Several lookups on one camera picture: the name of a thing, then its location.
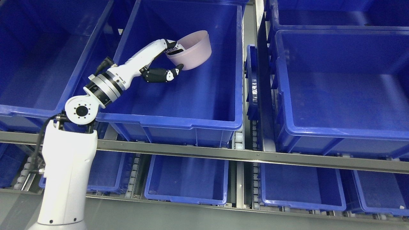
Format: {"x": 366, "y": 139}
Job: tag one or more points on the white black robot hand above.
{"x": 139, "y": 64}

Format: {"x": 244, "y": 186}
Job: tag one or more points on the pink bowl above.
{"x": 191, "y": 51}

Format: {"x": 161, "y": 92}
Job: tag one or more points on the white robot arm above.
{"x": 68, "y": 143}

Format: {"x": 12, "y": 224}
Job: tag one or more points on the blue bin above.
{"x": 110, "y": 172}
{"x": 342, "y": 93}
{"x": 301, "y": 187}
{"x": 338, "y": 15}
{"x": 48, "y": 50}
{"x": 200, "y": 107}
{"x": 376, "y": 192}
{"x": 187, "y": 180}

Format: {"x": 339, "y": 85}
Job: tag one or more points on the blue bin lower left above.
{"x": 110, "y": 172}

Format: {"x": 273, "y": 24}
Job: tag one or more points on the blue bin lower centre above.
{"x": 187, "y": 180}

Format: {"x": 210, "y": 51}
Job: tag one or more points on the blue bin upper right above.
{"x": 338, "y": 15}

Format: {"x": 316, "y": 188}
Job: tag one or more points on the blue bin far right lower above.
{"x": 376, "y": 192}

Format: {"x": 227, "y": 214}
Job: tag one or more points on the metal shelf rail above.
{"x": 255, "y": 156}

